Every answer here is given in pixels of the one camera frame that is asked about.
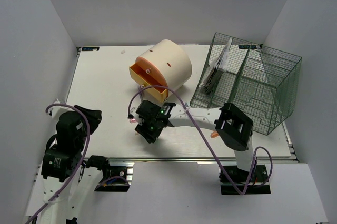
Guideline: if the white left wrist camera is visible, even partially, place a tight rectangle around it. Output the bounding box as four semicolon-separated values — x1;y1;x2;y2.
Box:
46;99;70;120

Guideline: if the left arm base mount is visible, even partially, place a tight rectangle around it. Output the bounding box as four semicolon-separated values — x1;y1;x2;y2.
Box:
82;155;131;192

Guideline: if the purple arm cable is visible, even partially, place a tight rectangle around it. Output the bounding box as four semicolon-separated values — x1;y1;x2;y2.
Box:
25;104;130;224
127;85;273;195

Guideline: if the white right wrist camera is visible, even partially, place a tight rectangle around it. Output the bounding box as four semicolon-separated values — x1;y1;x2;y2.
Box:
128;110;144;125

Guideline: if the black table corner label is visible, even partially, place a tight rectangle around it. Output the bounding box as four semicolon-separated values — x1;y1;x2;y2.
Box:
81;47;100;52

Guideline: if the white silver-spined booklet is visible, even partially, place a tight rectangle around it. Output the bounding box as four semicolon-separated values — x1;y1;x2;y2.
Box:
200;38;233;95

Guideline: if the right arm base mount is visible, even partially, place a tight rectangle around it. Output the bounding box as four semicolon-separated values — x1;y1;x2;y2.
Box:
219;165;271;195

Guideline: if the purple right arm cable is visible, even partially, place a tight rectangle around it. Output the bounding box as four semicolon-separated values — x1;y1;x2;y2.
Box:
127;85;273;195

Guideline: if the green wire mesh organizer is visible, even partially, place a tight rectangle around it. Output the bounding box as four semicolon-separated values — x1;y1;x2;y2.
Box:
190;33;302;135

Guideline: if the cream round drawer box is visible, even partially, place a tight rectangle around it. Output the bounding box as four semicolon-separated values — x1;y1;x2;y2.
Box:
129;39;192;102

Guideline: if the orange highlighter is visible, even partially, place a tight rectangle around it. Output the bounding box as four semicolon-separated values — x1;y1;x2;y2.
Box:
210;131;219;138

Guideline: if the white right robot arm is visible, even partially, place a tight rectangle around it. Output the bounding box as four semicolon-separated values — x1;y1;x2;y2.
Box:
130;100;257;181

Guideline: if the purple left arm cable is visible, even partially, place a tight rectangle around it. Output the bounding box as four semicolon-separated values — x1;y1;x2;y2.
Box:
25;104;130;224

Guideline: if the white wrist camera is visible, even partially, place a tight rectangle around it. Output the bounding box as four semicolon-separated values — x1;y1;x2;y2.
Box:
128;110;144;125
46;99;70;120

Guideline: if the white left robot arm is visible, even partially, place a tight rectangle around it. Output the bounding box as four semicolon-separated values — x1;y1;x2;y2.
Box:
27;103;111;223

